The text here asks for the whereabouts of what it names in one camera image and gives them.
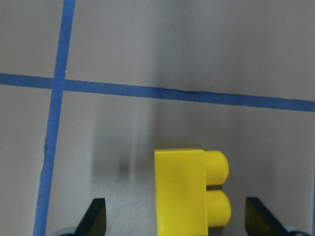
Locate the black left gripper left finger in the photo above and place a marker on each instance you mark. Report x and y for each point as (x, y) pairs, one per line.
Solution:
(94, 221)

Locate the yellow toy block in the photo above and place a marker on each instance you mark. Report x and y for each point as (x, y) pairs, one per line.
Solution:
(184, 206)

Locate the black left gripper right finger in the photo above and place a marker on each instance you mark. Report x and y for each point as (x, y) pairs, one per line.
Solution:
(259, 221)

